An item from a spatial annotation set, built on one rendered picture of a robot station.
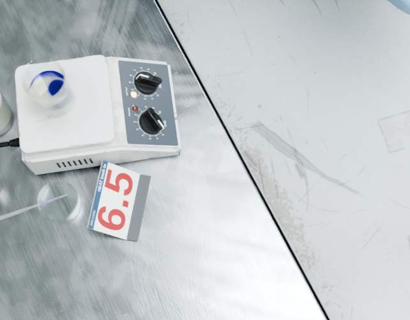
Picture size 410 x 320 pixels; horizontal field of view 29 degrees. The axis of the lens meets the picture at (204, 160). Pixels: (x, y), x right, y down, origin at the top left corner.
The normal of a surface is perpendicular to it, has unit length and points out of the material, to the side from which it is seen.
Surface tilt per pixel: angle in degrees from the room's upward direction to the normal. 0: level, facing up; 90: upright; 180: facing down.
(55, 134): 0
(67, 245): 0
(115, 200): 40
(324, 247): 0
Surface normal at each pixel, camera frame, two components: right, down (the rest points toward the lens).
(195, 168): -0.04, -0.30
